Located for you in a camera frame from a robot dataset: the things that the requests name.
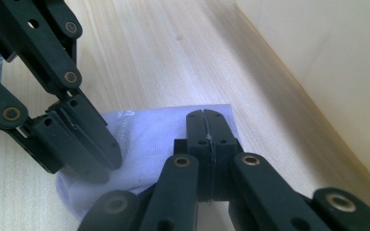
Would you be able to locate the lilac sock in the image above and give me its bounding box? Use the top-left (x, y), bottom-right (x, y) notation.
top-left (55, 103), bottom-right (241, 223)

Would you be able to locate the white divided storage box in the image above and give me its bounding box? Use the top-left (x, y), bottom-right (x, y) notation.
top-left (234, 0), bottom-right (370, 198)

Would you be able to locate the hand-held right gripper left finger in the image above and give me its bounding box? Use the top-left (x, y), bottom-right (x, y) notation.
top-left (173, 109), bottom-right (214, 202)

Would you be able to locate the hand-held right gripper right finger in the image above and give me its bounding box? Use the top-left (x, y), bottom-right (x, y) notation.
top-left (203, 109), bottom-right (244, 202)

